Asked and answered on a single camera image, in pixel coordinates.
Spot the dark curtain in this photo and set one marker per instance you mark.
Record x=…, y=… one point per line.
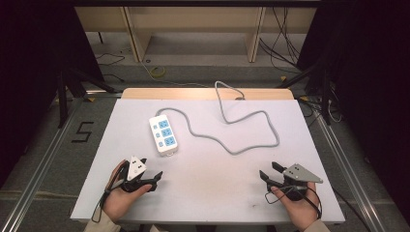
x=29, y=80
x=374, y=96

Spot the person's left hand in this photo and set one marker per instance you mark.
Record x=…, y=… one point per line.
x=119, y=201

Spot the person's right hand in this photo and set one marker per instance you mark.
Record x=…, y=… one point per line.
x=301, y=211

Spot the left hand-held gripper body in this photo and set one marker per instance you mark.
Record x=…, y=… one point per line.
x=135, y=169

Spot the black metal stand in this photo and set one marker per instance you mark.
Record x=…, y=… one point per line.
x=325, y=96
x=63, y=96

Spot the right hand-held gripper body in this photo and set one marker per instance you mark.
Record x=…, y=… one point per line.
x=298, y=174

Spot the aluminium floor rail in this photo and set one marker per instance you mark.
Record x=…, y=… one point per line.
x=38, y=167
x=351, y=174

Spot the beige wooden desk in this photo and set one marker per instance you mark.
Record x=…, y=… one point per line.
x=193, y=22

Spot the white power strip blue sockets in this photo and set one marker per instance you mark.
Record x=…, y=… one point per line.
x=163, y=135

